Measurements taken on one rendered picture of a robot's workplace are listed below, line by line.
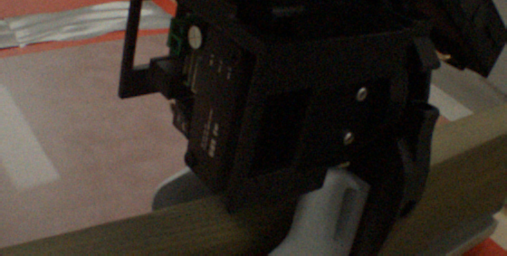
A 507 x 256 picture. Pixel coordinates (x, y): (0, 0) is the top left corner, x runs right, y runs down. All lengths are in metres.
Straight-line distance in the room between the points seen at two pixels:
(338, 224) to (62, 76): 0.34
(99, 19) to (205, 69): 0.45
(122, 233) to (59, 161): 0.21
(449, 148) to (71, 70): 0.33
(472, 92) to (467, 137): 2.24
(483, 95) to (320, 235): 2.34
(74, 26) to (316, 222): 0.42
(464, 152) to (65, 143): 0.26
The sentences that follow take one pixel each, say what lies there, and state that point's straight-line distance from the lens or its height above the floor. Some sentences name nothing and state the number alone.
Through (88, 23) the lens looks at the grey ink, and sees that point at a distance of 0.62.
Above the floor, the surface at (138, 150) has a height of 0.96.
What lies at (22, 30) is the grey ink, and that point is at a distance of 0.60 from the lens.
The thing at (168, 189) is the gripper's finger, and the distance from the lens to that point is 0.26.
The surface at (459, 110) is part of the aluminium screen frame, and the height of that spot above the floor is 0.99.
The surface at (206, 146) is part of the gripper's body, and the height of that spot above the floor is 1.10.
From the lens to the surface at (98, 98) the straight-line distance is 0.51.
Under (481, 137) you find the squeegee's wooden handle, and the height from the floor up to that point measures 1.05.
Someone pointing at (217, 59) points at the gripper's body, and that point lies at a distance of 0.18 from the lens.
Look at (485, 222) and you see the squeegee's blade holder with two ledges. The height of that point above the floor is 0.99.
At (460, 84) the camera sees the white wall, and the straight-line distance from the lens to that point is 2.62.
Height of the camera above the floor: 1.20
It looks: 29 degrees down
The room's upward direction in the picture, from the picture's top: 13 degrees clockwise
